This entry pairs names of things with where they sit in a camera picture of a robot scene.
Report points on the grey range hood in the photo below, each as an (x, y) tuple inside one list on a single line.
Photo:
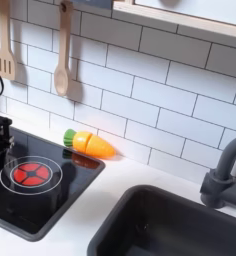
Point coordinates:
[(91, 3)]

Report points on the wooden shelf board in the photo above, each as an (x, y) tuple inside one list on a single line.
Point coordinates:
[(176, 21)]

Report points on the white toy microwave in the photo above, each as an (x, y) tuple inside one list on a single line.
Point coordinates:
[(196, 8)]

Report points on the dark grey sink basin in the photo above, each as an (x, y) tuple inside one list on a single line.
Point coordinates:
[(176, 226)]

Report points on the wooden spoon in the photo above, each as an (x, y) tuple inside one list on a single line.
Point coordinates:
[(61, 75)]

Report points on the wooden slotted spatula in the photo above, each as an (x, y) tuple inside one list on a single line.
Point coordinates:
[(5, 60)]

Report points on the dark grey tap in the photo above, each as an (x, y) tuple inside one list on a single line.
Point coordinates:
[(223, 180)]

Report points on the black toy stove top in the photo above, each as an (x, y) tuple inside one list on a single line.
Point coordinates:
[(56, 196)]

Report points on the orange toy carrot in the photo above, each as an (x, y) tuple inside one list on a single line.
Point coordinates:
[(90, 145)]

